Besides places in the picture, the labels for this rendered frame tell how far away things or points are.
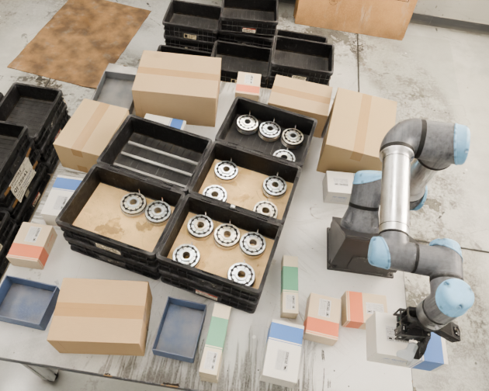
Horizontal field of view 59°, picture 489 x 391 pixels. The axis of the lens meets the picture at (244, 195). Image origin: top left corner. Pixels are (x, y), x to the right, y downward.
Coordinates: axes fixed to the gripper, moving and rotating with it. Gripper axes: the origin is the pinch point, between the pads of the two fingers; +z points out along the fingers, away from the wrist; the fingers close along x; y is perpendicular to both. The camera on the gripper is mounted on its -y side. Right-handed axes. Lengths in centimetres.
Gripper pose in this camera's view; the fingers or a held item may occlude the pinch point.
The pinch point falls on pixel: (407, 340)
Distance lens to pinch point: 139.5
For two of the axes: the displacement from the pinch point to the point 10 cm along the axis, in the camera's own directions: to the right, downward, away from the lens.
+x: -1.4, 8.1, -5.7
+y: -9.9, -1.6, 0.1
